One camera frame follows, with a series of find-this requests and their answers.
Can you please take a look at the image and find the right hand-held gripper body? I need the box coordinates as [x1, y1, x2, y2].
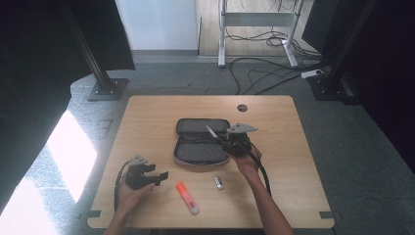
[224, 122, 258, 157]

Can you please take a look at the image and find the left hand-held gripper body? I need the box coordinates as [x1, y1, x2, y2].
[124, 154, 157, 191]

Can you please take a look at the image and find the person's left hand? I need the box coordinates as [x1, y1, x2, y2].
[115, 181, 157, 217]

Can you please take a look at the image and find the person's right hand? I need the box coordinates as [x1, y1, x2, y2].
[229, 146, 264, 180]

